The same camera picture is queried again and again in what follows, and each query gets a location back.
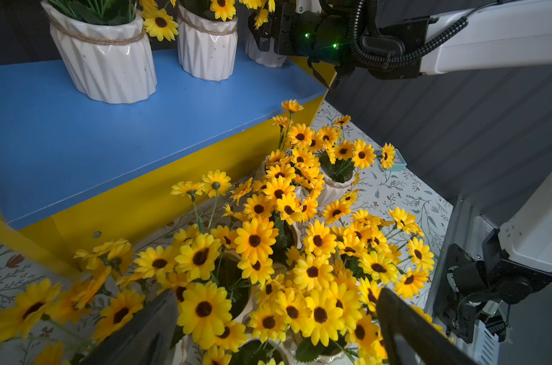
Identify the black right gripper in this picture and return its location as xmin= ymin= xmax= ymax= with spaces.
xmin=248 ymin=1 xmax=297 ymax=56

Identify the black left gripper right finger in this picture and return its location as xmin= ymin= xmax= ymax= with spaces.
xmin=376 ymin=288 xmax=474 ymax=364

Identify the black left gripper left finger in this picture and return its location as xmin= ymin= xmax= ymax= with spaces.
xmin=81 ymin=290 xmax=178 ymax=364

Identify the sunflower pot taken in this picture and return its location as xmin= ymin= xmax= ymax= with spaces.
xmin=0 ymin=268 xmax=145 ymax=364
xmin=311 ymin=115 xmax=397 ymax=207

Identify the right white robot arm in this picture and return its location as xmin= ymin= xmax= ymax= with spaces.
xmin=248 ymin=1 xmax=552 ymax=344

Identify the yellow wooden shelf unit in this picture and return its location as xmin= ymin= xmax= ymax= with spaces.
xmin=0 ymin=50 xmax=326 ymax=278

